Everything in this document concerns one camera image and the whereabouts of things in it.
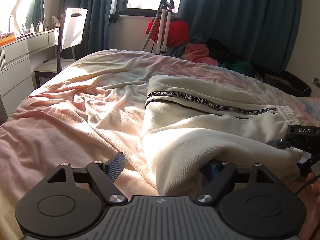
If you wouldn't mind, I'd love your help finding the green cloth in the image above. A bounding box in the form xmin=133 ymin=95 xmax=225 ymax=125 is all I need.
xmin=219 ymin=60 xmax=252 ymax=76

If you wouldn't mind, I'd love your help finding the white black chair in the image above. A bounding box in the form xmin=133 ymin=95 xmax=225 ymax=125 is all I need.
xmin=33 ymin=8 xmax=87 ymax=88

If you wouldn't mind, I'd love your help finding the person's right hand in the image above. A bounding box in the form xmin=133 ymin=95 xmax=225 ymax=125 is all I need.
xmin=298 ymin=179 xmax=319 ymax=239

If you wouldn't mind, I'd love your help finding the orange box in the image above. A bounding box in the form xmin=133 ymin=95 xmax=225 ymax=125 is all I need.
xmin=0 ymin=35 xmax=16 ymax=46

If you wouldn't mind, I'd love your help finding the cream white zip jacket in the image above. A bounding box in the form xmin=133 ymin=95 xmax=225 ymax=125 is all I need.
xmin=141 ymin=75 xmax=302 ymax=196

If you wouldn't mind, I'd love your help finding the teal curtain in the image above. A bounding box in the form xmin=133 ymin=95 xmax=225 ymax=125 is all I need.
xmin=58 ymin=0 xmax=117 ymax=60
xmin=177 ymin=0 xmax=302 ymax=72

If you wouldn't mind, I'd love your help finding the garment steamer stand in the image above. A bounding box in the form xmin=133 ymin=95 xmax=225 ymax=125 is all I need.
xmin=141 ymin=0 xmax=175 ymax=55

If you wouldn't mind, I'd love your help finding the wavy vanity mirror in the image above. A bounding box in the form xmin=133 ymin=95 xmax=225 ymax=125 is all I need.
xmin=11 ymin=0 xmax=44 ymax=34

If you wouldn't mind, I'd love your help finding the pastel pink bed duvet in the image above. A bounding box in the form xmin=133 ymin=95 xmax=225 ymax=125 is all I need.
xmin=1 ymin=50 xmax=319 ymax=239

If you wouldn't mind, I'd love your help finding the white dressing table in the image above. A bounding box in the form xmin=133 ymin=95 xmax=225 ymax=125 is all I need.
xmin=0 ymin=29 xmax=59 ymax=122

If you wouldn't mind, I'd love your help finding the teal right curtain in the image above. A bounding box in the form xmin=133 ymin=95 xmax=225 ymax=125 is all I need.
xmin=177 ymin=0 xmax=302 ymax=72

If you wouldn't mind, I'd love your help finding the red cloth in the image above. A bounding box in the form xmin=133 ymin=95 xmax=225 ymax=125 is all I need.
xmin=146 ymin=18 xmax=190 ymax=48

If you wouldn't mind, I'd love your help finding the pink cloth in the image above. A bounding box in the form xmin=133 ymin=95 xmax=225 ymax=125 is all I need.
xmin=181 ymin=43 xmax=218 ymax=66

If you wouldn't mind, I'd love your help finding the teal left curtain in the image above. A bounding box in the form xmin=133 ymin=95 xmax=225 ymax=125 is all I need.
xmin=58 ymin=0 xmax=117 ymax=60

